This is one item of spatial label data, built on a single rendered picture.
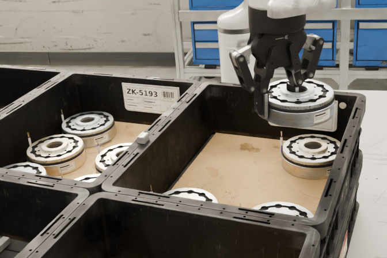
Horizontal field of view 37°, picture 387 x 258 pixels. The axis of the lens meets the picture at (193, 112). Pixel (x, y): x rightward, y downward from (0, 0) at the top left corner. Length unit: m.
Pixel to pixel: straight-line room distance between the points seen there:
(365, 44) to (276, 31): 2.15
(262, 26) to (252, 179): 0.31
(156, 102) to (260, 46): 0.42
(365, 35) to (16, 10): 2.49
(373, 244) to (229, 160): 0.28
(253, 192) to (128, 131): 0.34
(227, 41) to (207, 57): 1.72
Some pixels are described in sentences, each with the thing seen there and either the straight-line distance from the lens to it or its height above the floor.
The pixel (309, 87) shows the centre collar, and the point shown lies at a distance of 0.83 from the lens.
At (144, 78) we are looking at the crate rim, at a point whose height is 0.93.
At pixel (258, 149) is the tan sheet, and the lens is 1.05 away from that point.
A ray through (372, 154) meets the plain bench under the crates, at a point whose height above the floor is 0.70.
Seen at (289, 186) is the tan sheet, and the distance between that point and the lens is 0.94.
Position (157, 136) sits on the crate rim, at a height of 0.93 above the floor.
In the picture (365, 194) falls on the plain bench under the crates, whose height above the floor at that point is 0.70.
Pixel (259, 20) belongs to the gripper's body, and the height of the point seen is 1.13.
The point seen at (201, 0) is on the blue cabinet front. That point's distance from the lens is 2.90.
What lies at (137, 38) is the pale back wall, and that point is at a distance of 3.99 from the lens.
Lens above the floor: 1.33
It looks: 24 degrees down
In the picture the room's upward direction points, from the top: 5 degrees counter-clockwise
